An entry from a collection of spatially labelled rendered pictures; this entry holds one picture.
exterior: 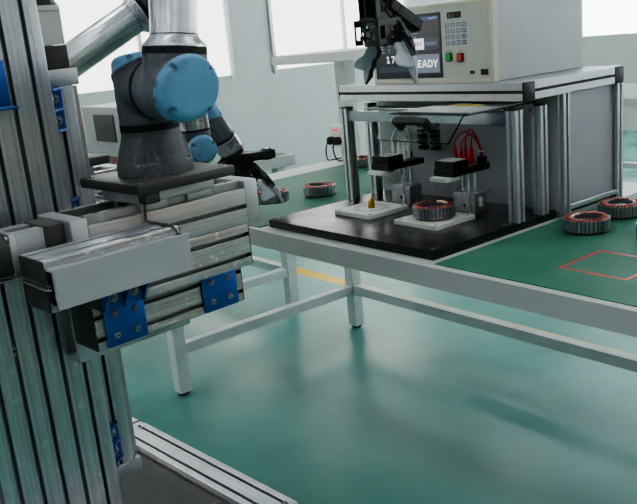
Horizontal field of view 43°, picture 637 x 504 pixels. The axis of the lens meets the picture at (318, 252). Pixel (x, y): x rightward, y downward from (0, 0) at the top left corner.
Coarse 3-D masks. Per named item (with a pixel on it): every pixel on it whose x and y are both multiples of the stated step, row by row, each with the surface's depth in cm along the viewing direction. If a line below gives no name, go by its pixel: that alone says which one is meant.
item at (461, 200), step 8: (456, 192) 220; (464, 192) 218; (472, 192) 217; (480, 192) 217; (456, 200) 221; (464, 200) 219; (472, 200) 217; (456, 208) 222; (464, 208) 219; (472, 208) 217; (480, 208) 218
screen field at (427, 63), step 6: (420, 54) 220; (426, 54) 218; (432, 54) 217; (438, 54) 215; (420, 60) 220; (426, 60) 219; (432, 60) 217; (438, 60) 215; (420, 66) 221; (426, 66) 219; (432, 66) 218; (438, 66) 216; (420, 72) 221; (426, 72) 220; (432, 72) 218; (438, 72) 216
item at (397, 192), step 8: (392, 184) 239; (400, 184) 238; (408, 184) 237; (416, 184) 236; (392, 192) 240; (400, 192) 237; (408, 192) 235; (416, 192) 236; (400, 200) 238; (408, 200) 235; (416, 200) 237
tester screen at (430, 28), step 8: (432, 16) 214; (424, 24) 216; (432, 24) 214; (416, 32) 219; (424, 32) 217; (432, 32) 215; (384, 48) 230; (392, 48) 227; (384, 56) 231; (384, 64) 231; (392, 64) 229; (440, 64) 215; (400, 72) 227; (408, 72) 225; (440, 72) 216
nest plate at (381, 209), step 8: (344, 208) 233; (352, 208) 232; (360, 208) 231; (368, 208) 230; (376, 208) 229; (384, 208) 228; (392, 208) 227; (400, 208) 228; (408, 208) 230; (352, 216) 226; (360, 216) 224; (368, 216) 221; (376, 216) 222
